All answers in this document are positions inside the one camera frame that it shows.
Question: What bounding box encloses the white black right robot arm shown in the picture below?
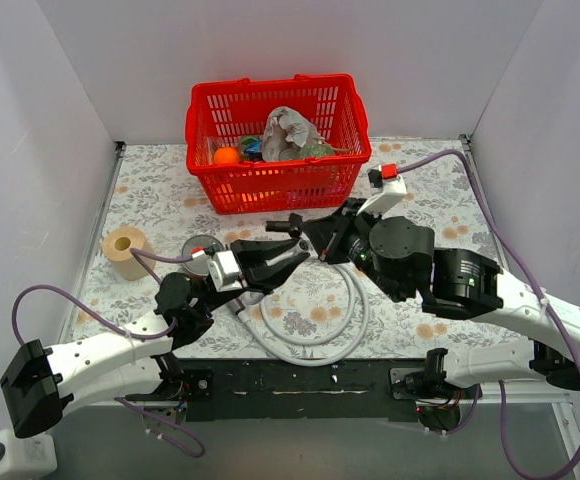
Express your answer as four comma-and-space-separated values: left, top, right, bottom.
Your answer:
235, 198, 580, 398

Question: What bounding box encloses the orange ball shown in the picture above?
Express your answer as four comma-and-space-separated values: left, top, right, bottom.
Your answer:
213, 146, 241, 165

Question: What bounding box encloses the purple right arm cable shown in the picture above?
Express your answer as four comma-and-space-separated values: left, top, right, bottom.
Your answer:
399, 148, 580, 480

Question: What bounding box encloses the white box with knob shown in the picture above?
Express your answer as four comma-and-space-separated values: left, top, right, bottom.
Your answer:
0, 429, 57, 480

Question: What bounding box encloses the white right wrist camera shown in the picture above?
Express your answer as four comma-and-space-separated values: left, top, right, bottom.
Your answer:
362, 163, 407, 216

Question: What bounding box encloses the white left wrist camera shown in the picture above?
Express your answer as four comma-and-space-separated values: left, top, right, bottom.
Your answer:
189, 246, 243, 292

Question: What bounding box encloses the aluminium frame rail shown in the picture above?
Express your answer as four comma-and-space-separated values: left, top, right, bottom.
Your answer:
24, 364, 571, 406

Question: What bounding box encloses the green glass item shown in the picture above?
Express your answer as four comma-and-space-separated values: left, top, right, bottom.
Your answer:
298, 142, 350, 160

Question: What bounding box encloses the red plastic basket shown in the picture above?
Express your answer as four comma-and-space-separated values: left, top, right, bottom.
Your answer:
185, 73, 371, 214

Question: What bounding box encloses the floral patterned mat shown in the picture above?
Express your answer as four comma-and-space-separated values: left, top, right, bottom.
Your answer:
62, 138, 516, 359

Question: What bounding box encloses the white shower hose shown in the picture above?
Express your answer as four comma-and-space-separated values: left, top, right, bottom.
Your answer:
236, 239, 371, 368

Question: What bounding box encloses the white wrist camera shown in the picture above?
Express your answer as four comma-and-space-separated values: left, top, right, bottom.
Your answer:
189, 246, 243, 292
362, 163, 407, 216

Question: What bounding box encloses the colourful small toy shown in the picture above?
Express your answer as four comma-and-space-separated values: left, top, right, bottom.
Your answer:
239, 135, 263, 162

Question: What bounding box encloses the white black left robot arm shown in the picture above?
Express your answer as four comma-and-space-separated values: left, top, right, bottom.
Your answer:
0, 239, 309, 439

